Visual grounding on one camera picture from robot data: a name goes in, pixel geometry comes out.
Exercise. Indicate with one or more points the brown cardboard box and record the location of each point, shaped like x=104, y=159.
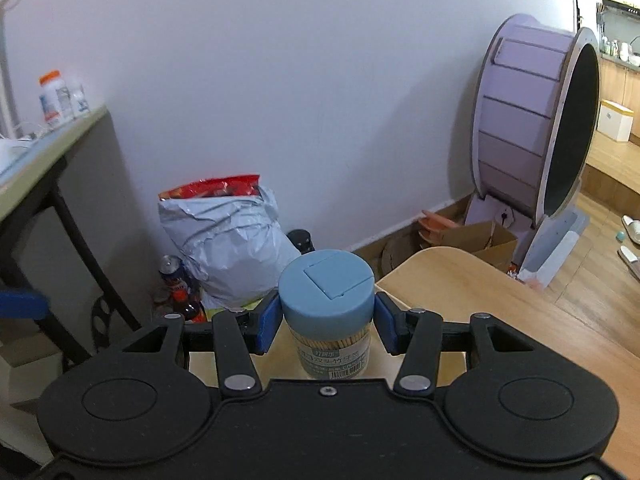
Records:
x=487, y=241

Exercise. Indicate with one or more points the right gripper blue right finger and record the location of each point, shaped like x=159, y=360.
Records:
x=414, y=334

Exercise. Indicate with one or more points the grey plastic mailer bag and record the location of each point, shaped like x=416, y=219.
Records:
x=233, y=246

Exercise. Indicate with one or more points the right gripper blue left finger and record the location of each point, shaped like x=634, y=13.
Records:
x=237, y=337

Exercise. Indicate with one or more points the red snack bag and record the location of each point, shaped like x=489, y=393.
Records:
x=242, y=185

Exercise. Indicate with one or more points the toothpick jar blue lid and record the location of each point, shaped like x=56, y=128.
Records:
x=327, y=298

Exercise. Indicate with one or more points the white box with yellow lid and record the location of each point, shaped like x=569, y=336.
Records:
x=615, y=121

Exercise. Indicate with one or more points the purple cat exercise wheel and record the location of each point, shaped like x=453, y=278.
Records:
x=535, y=110

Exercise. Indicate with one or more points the soda can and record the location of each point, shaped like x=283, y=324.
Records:
x=171, y=271

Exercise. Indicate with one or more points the white orange-capped pill bottle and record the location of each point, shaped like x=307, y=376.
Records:
x=55, y=102

